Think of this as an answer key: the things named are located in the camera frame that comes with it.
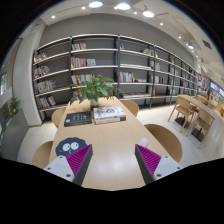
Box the wooden chair at far table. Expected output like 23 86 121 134
171 96 196 131

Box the wooden chair front right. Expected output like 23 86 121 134
145 124 182 162

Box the green potted plant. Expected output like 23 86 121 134
69 75 121 108

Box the stack of white books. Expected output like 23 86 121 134
93 106 126 124

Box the small plant at left wall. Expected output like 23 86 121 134
10 98 21 114

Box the black hardcover book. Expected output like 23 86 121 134
64 111 92 127

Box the large grey bookshelf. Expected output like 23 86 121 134
32 34 198 121

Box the white computer mouse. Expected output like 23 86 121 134
138 138 149 147

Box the wooden chair back left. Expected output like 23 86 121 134
51 108 65 127

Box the wooden chair front left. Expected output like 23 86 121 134
32 141 53 169

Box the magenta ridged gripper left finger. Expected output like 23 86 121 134
44 145 93 186

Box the wooden chair back right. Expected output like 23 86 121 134
120 99 139 116

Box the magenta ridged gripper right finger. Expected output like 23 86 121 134
135 144 182 184

